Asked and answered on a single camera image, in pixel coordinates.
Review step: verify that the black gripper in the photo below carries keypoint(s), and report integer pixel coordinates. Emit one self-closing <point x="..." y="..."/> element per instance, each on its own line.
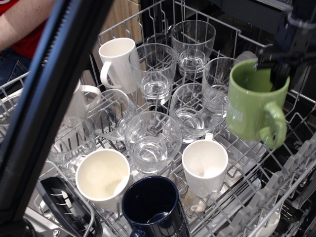
<point x="292" y="44"/>

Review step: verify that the clear glass far left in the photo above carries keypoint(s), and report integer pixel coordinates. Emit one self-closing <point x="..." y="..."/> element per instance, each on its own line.
<point x="7" y="106"/>

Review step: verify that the tall white mug rear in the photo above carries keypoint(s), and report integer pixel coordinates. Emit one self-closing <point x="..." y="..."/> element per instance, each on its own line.
<point x="116" y="72"/>

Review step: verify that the green ceramic mug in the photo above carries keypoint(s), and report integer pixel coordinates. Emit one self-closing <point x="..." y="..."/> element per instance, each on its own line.
<point x="255" y="110"/>

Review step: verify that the clear glass front left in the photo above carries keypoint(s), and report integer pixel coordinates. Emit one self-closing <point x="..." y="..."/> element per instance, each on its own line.
<point x="74" y="140"/>

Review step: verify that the navy blue mug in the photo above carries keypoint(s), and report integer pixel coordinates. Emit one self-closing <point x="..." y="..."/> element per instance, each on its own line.
<point x="152" y="208"/>

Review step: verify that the grey rack roller wheel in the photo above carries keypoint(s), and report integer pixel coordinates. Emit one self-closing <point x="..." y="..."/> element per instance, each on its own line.
<point x="246" y="55"/>

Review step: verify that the clear glass centre right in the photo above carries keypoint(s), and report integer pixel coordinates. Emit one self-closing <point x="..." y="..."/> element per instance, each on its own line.
<point x="197" y="109"/>

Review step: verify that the clear glass centre left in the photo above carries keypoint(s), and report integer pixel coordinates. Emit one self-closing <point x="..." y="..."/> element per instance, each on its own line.
<point x="110" y="112"/>

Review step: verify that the tall white mug left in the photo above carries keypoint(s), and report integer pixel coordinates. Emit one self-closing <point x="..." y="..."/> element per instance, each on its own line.
<point x="78" y="106"/>

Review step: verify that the red shirt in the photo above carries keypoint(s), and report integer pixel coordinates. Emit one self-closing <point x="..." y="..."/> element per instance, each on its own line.
<point x="27" y="45"/>

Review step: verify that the tall white mug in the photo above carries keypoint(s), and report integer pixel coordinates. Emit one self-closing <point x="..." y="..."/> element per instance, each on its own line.
<point x="116" y="72"/>
<point x="78" y="106"/>

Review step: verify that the white mug front left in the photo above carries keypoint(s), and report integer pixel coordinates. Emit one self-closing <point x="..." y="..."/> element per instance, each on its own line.
<point x="103" y="177"/>

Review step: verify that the grey plastic tine row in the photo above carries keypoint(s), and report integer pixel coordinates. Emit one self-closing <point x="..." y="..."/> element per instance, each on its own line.
<point x="269" y="199"/>

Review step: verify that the clear glass centre front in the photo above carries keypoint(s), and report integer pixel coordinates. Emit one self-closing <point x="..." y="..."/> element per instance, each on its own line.
<point x="153" y="139"/>

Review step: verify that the grey wire dishwasher rack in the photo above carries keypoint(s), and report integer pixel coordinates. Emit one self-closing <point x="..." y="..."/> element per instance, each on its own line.
<point x="246" y="25"/>

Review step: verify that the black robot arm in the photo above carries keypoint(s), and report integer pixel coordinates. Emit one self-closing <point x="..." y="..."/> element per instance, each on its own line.
<point x="62" y="54"/>

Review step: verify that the black rack handle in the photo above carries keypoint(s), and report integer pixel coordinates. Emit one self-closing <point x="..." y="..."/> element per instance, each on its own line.
<point x="67" y="208"/>

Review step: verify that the small white mug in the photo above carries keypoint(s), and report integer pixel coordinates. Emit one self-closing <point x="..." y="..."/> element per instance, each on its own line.
<point x="205" y="164"/>

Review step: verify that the person forearm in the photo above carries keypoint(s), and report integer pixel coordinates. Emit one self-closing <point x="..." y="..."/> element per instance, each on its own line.
<point x="21" y="19"/>

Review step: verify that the tall clear glass centre rear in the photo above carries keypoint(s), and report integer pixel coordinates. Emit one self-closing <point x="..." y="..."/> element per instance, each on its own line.
<point x="154" y="67"/>

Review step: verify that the clear glass rear right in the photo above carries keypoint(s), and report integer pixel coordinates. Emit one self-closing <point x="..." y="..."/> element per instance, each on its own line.
<point x="193" y="41"/>

